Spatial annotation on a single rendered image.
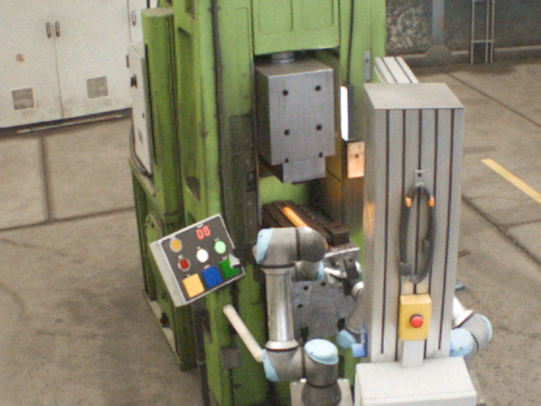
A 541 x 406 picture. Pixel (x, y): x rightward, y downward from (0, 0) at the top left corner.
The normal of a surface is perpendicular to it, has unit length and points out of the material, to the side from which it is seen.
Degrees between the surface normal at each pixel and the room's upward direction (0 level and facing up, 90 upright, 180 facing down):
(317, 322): 90
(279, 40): 90
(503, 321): 0
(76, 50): 90
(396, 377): 0
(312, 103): 90
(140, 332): 0
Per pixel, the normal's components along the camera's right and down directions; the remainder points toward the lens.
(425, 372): -0.04, -0.90
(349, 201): 0.35, 0.40
